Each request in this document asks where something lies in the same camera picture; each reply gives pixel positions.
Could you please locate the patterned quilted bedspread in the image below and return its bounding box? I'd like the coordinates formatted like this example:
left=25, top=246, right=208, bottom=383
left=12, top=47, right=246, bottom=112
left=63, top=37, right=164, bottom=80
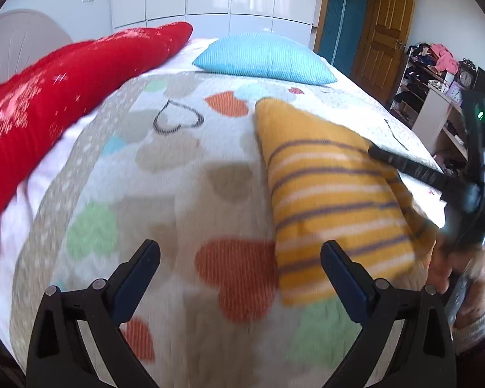
left=0, top=38, right=448, bottom=388

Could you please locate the purple desk clock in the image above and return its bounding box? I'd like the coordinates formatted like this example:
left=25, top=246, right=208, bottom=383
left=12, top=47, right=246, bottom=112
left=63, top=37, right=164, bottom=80
left=446, top=81, right=464, bottom=106

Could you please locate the yellow striped knit sweater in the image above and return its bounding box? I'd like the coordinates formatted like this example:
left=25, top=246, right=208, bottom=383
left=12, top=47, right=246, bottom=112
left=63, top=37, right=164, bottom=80
left=255, top=98, right=438, bottom=306

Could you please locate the shoe rack with clutter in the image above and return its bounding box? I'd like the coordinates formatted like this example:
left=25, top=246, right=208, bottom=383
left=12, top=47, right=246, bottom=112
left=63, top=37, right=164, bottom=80
left=388, top=43, right=455, bottom=128

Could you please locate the pink bed headboard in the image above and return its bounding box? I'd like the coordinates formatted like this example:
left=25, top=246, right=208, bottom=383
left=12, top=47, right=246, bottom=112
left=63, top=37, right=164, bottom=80
left=0, top=10, right=72, bottom=84

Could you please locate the round analog clock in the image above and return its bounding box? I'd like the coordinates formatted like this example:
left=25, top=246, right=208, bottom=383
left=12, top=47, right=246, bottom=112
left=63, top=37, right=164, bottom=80
left=455, top=68, right=475, bottom=89

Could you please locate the red blanket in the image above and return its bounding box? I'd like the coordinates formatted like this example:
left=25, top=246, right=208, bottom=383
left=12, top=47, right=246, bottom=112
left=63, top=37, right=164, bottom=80
left=0, top=21, right=192, bottom=214

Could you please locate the person's right hand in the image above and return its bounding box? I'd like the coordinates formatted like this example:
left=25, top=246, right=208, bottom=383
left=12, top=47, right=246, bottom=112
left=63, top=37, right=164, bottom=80
left=427, top=236, right=485, bottom=329

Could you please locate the white glossy wardrobe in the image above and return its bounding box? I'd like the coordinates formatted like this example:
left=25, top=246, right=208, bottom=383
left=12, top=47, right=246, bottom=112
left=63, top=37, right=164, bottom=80
left=111, top=0, right=320, bottom=47

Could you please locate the brown wooden door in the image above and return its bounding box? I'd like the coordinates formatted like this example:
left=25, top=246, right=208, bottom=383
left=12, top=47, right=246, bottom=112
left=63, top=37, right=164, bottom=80
left=351, top=0, right=415, bottom=105

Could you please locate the white tv cabinet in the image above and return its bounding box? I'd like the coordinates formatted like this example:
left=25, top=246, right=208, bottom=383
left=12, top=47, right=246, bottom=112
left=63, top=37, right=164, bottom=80
left=412, top=85, right=468, bottom=177

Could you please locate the pink garment on rack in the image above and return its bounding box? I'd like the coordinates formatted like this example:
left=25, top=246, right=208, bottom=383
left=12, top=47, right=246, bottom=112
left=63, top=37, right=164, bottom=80
left=430, top=44, right=459, bottom=74

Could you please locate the teal door curtain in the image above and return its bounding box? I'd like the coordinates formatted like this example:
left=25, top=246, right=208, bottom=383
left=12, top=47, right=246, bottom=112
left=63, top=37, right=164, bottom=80
left=318, top=0, right=368, bottom=76

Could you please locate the turquoise pillow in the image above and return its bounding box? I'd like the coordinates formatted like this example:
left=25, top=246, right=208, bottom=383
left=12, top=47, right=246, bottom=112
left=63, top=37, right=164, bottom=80
left=192, top=32, right=337, bottom=85

